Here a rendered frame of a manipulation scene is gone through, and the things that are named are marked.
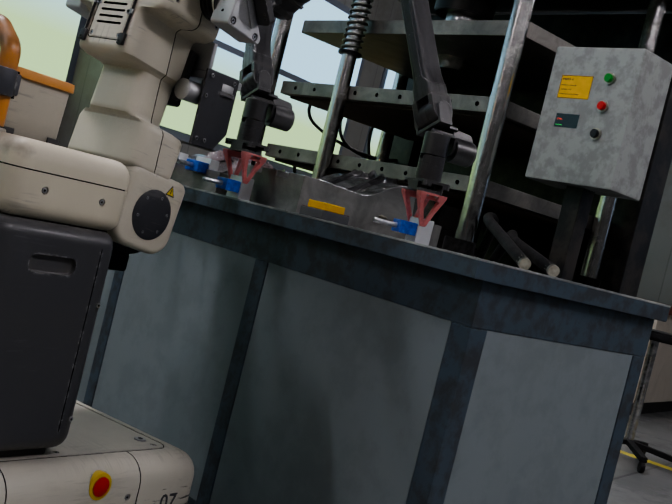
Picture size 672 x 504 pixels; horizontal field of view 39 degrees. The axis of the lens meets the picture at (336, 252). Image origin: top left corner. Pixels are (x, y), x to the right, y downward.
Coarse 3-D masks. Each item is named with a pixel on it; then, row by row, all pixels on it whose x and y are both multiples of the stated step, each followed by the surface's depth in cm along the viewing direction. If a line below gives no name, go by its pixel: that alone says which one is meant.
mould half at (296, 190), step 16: (256, 176) 234; (272, 176) 229; (288, 176) 225; (304, 176) 220; (336, 176) 256; (256, 192) 233; (272, 192) 228; (288, 192) 224; (304, 192) 221; (320, 192) 224; (336, 192) 227; (352, 192) 231; (368, 192) 238; (384, 192) 238; (400, 192) 241; (288, 208) 223; (352, 208) 232; (368, 208) 235; (384, 208) 239; (400, 208) 242; (352, 224) 233; (368, 224) 236; (432, 240) 252
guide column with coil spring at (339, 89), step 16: (368, 0) 336; (352, 48) 335; (352, 64) 336; (336, 80) 337; (336, 96) 336; (336, 112) 336; (336, 128) 337; (320, 144) 338; (320, 160) 337; (320, 176) 337
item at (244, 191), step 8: (232, 176) 230; (240, 176) 228; (216, 184) 228; (224, 184) 226; (232, 184) 226; (240, 184) 228; (248, 184) 229; (232, 192) 229; (240, 192) 228; (248, 192) 229; (248, 200) 230
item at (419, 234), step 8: (384, 224) 204; (392, 224) 204; (400, 224) 204; (408, 224) 204; (416, 224) 205; (432, 224) 206; (400, 232) 204; (408, 232) 204; (416, 232) 205; (424, 232) 205; (408, 240) 207; (416, 240) 205; (424, 240) 206
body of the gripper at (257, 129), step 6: (246, 120) 227; (252, 120) 227; (240, 126) 228; (246, 126) 227; (252, 126) 227; (258, 126) 227; (240, 132) 228; (246, 132) 227; (252, 132) 227; (258, 132) 228; (228, 138) 230; (240, 138) 227; (246, 138) 227; (252, 138) 227; (258, 138) 228; (246, 144) 225; (252, 144) 224; (258, 144) 226; (264, 150) 227
